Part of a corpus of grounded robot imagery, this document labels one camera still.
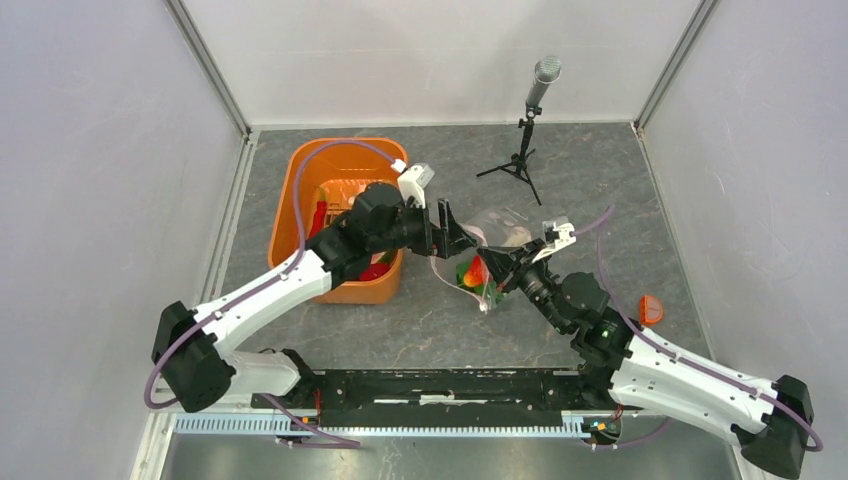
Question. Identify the red toy chili pepper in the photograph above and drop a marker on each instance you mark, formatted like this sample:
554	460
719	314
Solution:
319	214

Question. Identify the red toy tomato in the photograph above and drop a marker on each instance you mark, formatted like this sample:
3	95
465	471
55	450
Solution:
374	272

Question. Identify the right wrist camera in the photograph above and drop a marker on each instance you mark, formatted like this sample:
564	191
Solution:
559	233

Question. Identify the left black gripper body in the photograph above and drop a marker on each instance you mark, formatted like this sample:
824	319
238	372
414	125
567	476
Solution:
420	235

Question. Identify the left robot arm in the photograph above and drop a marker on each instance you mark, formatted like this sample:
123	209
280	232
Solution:
196	351

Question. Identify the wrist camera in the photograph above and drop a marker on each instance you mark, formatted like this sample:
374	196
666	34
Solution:
559	233
413	182

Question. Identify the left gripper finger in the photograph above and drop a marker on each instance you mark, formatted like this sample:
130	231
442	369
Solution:
450	241
445	215

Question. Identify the red toy strawberry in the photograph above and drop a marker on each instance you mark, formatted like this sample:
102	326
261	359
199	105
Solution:
476	274

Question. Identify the silver microphone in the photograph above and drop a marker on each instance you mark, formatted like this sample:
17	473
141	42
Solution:
546	72

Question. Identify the green toy bok choy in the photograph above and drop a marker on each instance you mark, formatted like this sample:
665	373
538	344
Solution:
488	297

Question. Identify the orange plastic basket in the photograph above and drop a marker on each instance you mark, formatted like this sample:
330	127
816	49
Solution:
343	167

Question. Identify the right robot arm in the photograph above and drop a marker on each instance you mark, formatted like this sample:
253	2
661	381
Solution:
768	420

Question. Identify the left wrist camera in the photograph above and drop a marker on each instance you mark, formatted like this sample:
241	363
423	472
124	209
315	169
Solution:
413	182

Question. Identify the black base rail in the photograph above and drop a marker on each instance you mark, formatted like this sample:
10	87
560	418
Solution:
489	397

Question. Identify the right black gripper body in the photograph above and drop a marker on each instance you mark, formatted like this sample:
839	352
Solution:
534	279

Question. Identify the clear polka dot zip bag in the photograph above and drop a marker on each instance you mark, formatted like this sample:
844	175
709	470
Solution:
492	217

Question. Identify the black tripod stand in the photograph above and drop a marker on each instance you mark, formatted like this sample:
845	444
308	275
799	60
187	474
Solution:
517	166

